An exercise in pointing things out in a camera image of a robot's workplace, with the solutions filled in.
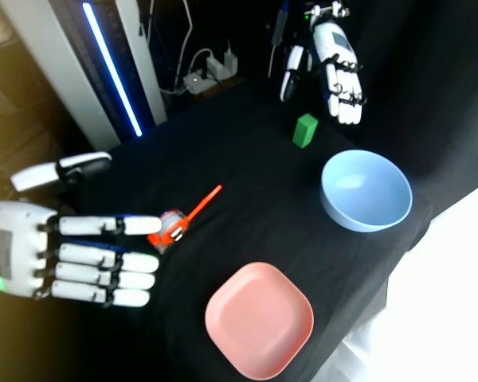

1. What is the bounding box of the green block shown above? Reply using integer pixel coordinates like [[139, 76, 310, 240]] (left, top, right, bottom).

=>
[[292, 113, 319, 150]]

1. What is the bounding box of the light blue bowl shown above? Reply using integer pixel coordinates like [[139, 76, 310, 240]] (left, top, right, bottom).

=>
[[320, 149, 413, 234]]

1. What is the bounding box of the pink square plate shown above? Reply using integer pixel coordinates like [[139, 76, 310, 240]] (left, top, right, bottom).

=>
[[204, 261, 315, 381]]

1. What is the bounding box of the black table cloth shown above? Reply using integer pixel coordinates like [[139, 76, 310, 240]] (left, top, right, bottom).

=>
[[55, 75, 478, 382]]

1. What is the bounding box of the white power strip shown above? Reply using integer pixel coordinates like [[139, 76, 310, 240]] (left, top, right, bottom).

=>
[[182, 55, 240, 96]]

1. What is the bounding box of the white charger plug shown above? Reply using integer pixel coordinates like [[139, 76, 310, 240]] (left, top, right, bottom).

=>
[[222, 39, 239, 72]]

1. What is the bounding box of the white cloth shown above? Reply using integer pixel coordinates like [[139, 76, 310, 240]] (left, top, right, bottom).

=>
[[342, 186, 478, 382]]

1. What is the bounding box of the white pillar with blue light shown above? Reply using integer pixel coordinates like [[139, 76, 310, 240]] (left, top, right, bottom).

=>
[[0, 0, 168, 152]]

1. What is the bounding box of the white cable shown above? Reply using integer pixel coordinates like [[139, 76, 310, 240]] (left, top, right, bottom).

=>
[[159, 0, 196, 96]]

